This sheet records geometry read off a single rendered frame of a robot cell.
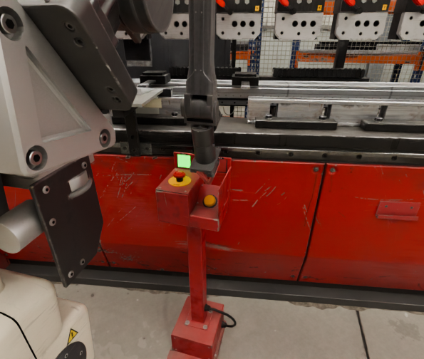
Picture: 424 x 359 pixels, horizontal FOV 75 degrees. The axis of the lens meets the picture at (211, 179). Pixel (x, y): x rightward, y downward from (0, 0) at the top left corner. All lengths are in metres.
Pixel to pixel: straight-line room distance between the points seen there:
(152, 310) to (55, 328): 1.05
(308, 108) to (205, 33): 0.63
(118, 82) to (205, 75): 0.44
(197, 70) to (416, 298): 1.52
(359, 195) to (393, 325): 0.70
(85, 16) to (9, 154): 0.09
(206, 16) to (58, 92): 0.45
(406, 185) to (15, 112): 1.22
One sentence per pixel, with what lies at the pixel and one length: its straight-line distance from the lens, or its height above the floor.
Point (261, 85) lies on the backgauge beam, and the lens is 1.38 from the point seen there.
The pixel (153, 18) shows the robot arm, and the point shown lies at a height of 1.21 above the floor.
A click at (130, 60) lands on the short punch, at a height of 1.10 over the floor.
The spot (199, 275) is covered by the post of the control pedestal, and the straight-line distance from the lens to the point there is 1.09.
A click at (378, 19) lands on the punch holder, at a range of 1.17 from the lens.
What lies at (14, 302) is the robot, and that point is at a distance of 0.45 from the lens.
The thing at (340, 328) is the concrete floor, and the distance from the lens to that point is 1.56.
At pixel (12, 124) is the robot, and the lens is 0.20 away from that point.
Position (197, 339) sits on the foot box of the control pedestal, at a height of 0.12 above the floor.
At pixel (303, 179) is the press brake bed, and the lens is 1.13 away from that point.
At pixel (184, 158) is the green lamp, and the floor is 0.82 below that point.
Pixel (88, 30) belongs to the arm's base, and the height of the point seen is 1.20.
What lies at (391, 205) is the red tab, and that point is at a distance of 1.29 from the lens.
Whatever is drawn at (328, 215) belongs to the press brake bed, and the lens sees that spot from 1.24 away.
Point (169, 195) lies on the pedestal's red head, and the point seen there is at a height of 0.77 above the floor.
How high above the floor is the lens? 1.20
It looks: 28 degrees down
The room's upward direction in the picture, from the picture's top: straight up
